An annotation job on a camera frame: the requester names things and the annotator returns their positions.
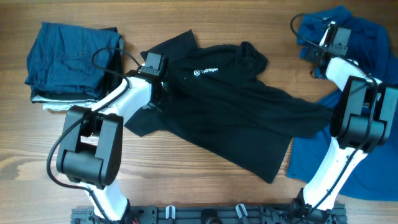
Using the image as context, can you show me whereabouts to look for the blue polo shirt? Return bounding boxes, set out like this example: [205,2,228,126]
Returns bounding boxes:
[287,6,397,201]

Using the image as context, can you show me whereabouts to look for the black polo shirt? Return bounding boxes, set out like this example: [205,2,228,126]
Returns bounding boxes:
[126,31,332,183]

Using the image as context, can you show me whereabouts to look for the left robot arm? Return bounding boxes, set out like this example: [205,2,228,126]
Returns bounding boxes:
[47,52,168,223]

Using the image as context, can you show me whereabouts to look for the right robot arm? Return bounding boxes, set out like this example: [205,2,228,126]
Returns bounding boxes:
[289,22,397,223]

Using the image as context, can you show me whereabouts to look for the folded black garment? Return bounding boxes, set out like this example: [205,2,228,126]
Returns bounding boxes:
[30,27,127,104]

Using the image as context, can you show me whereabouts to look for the folded white garment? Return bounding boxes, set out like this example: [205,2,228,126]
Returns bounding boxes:
[30,39,124,112]

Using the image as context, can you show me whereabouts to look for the left black cable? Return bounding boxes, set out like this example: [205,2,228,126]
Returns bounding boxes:
[45,46,142,224]

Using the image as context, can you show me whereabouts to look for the left white rail clip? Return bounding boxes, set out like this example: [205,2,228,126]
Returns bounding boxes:
[165,205,176,220]

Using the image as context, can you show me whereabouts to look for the white rail clip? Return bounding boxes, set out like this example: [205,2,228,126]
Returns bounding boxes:
[165,205,176,220]
[235,203,249,224]

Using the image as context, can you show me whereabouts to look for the right white rail clip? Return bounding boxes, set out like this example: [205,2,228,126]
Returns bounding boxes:
[235,203,249,224]

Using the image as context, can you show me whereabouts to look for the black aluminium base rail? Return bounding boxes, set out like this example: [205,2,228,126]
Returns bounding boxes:
[70,204,348,224]

